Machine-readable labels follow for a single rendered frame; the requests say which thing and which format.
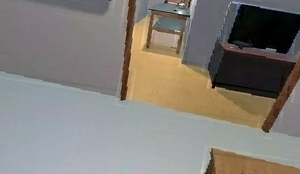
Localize black television set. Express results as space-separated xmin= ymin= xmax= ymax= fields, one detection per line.
xmin=226 ymin=2 xmax=300 ymax=57

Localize dark brown television stand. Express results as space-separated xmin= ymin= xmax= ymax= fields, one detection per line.
xmin=204 ymin=38 xmax=300 ymax=102

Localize grey side table wooden legs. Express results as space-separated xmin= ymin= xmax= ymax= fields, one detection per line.
xmin=141 ymin=0 xmax=193 ymax=56

